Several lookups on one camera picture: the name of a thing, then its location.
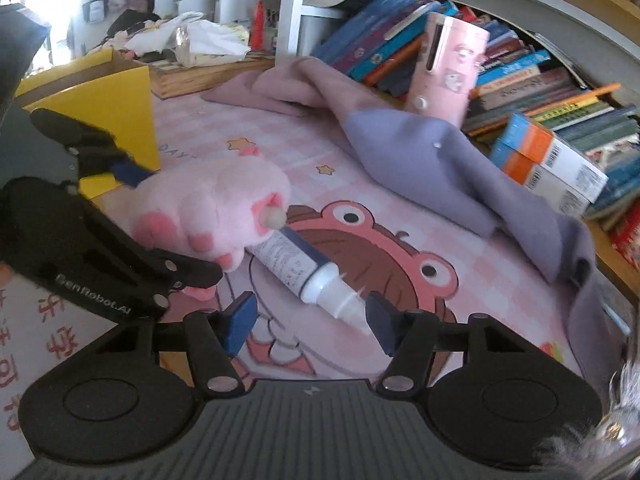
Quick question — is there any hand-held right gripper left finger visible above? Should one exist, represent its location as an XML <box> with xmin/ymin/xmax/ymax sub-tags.
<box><xmin>100</xmin><ymin>290</ymin><xmax>259</xmax><ymax>396</ymax></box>

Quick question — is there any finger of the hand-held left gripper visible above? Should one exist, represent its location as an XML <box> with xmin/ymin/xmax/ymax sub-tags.
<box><xmin>106</xmin><ymin>226</ymin><xmax>224</xmax><ymax>289</ymax></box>
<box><xmin>30</xmin><ymin>107</ymin><xmax>157</xmax><ymax>188</ymax></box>

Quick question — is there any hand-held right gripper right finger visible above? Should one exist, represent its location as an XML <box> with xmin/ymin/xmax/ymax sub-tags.
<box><xmin>365</xmin><ymin>293</ymin><xmax>522</xmax><ymax>394</ymax></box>

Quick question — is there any yellow cardboard box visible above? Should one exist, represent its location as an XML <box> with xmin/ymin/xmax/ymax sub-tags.
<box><xmin>12</xmin><ymin>47</ymin><xmax>162</xmax><ymax>201</ymax></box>

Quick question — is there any pink plush pig toy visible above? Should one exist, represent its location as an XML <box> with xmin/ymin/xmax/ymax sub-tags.
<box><xmin>100</xmin><ymin>157</ymin><xmax>294</xmax><ymax>303</ymax></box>

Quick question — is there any white tube with dark label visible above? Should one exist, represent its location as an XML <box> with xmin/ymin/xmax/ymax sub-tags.
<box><xmin>247</xmin><ymin>222</ymin><xmax>373</xmax><ymax>333</ymax></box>

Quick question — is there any white mat with red characters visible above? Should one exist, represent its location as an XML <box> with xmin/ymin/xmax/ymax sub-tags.
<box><xmin>0</xmin><ymin>270</ymin><xmax>118</xmax><ymax>466</ymax></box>

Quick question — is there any wooden tray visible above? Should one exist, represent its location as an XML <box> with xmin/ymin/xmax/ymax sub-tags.
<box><xmin>147</xmin><ymin>55</ymin><xmax>276</xmax><ymax>100</ymax></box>

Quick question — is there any dark cloth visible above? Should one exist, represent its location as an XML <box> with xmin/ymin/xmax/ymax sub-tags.
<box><xmin>100</xmin><ymin>7</ymin><xmax>176</xmax><ymax>61</ymax></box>

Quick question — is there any white plastic bag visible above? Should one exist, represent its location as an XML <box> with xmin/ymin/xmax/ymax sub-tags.
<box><xmin>127</xmin><ymin>10</ymin><xmax>251</xmax><ymax>68</ymax></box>

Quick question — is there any purple cloth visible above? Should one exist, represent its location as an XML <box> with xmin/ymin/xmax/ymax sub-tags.
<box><xmin>200</xmin><ymin>55</ymin><xmax>636</xmax><ymax>376</ymax></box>

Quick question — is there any orange and white carton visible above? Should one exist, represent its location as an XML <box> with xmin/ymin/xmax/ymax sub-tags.
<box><xmin>489</xmin><ymin>149</ymin><xmax>593</xmax><ymax>218</ymax></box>
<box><xmin>490</xmin><ymin>112</ymin><xmax>610</xmax><ymax>203</ymax></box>

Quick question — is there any red tassel ornament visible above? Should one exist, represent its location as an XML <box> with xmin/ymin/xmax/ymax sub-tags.
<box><xmin>248</xmin><ymin>0</ymin><xmax>267</xmax><ymax>51</ymax></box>

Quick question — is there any grey fur trim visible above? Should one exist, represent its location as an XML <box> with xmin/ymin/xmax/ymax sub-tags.
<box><xmin>532</xmin><ymin>360</ymin><xmax>640</xmax><ymax>480</ymax></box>

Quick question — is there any pink cylindrical device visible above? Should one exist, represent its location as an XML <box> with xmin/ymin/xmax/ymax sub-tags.
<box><xmin>404</xmin><ymin>11</ymin><xmax>492</xmax><ymax>128</ymax></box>

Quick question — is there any red boxed book set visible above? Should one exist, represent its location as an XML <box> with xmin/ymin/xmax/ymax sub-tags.
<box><xmin>611</xmin><ymin>205</ymin><xmax>640</xmax><ymax>268</ymax></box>

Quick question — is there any row of leaning books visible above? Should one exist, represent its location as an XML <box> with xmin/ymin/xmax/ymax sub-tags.
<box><xmin>310</xmin><ymin>0</ymin><xmax>640</xmax><ymax>221</ymax></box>

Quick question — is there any white shelf frame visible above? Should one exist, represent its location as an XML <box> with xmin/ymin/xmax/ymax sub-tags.
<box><xmin>272</xmin><ymin>0</ymin><xmax>640</xmax><ymax>111</ymax></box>

